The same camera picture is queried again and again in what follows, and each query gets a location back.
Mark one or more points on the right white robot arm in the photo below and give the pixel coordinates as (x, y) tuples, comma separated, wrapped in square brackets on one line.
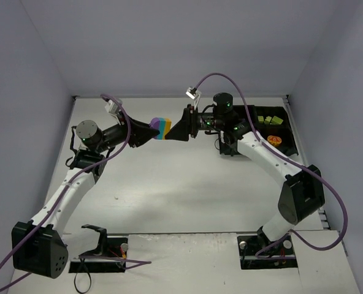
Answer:
[(301, 191)]

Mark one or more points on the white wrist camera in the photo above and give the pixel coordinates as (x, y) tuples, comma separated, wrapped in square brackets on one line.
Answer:
[(194, 94), (112, 107)]

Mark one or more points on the black compartment sorting tray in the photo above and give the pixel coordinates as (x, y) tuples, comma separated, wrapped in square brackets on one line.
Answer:
[(284, 131)]

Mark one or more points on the purple blue orange lego stack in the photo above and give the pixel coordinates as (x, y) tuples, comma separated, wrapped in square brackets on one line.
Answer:
[(163, 125)]

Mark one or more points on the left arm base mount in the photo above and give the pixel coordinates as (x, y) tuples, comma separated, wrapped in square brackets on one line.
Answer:
[(108, 251)]

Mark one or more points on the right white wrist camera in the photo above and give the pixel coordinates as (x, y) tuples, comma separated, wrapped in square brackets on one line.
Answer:
[(194, 94)]

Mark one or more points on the orange oval lego block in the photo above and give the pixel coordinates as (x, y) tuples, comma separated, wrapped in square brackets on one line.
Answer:
[(274, 140)]

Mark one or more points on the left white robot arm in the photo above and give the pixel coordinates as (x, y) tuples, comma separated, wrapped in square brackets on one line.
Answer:
[(39, 245)]

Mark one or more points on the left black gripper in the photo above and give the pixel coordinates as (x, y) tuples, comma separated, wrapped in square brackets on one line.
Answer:
[(132, 133)]

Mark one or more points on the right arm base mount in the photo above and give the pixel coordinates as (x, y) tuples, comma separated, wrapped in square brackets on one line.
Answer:
[(254, 255)]

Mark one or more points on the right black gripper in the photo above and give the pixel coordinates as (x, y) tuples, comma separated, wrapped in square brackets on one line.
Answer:
[(194, 122)]

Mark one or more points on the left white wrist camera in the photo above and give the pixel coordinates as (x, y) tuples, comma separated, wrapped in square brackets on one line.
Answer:
[(112, 107)]

